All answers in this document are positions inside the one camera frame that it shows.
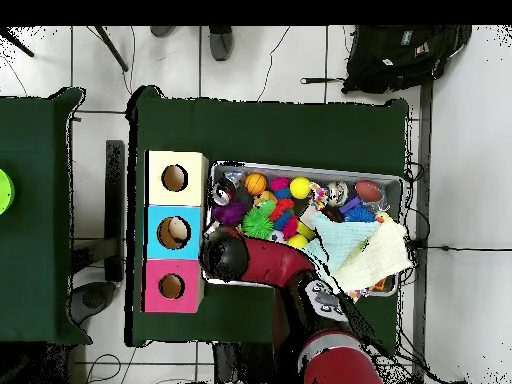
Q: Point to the mint waffle cloth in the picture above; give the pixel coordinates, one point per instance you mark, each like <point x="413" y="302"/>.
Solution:
<point x="340" y="236"/>

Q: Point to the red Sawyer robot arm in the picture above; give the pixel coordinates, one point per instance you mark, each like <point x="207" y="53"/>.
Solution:
<point x="272" y="264"/>

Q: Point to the wooden three-hole box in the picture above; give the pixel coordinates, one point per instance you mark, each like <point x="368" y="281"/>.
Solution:
<point x="176" y="196"/>

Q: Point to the clear mesh bin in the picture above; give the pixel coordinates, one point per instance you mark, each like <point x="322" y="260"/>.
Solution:
<point x="344" y="174"/>

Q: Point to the small orange basketball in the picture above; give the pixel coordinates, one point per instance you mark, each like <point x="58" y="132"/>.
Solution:
<point x="256" y="183"/>

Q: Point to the crushed red soda can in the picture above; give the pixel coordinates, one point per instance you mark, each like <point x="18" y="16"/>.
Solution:
<point x="222" y="195"/>

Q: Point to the yellow ball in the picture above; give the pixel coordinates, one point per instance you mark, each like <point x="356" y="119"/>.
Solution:
<point x="298" y="241"/>
<point x="300" y="188"/>

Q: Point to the dark green table cloth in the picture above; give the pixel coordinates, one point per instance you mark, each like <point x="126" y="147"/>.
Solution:
<point x="280" y="132"/>
<point x="32" y="200"/>

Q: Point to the blue spiky ball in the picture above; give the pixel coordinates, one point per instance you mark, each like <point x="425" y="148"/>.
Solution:
<point x="360" y="214"/>

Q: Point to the small brown football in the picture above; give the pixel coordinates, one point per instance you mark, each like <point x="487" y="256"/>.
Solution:
<point x="368" y="191"/>

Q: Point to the yellow plush duck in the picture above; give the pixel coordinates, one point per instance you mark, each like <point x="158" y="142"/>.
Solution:
<point x="383" y="218"/>

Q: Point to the cream waffle cloth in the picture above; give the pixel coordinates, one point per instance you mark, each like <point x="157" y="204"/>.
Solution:
<point x="380" y="252"/>

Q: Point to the black upright panel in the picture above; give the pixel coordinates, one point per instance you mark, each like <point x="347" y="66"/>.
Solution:
<point x="114" y="200"/>

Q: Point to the person's grey shoe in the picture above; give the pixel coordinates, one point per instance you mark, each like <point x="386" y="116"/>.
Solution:
<point x="162" y="31"/>
<point x="220" y="44"/>

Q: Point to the grey stand foot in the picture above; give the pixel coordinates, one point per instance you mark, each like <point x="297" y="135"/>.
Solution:
<point x="92" y="300"/>

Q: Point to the black backpack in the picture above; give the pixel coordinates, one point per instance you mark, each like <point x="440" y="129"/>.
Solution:
<point x="400" y="60"/>

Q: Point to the black tripod leg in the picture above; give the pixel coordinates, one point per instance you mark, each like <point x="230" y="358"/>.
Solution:
<point x="112" y="50"/>
<point x="18" y="43"/>

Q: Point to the lime green round object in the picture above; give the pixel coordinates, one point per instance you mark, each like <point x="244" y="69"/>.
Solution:
<point x="4" y="192"/>

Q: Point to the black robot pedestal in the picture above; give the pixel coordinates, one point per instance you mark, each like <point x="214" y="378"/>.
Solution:
<point x="240" y="368"/>

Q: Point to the grey metal post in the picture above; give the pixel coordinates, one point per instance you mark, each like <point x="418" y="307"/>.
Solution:
<point x="423" y="180"/>

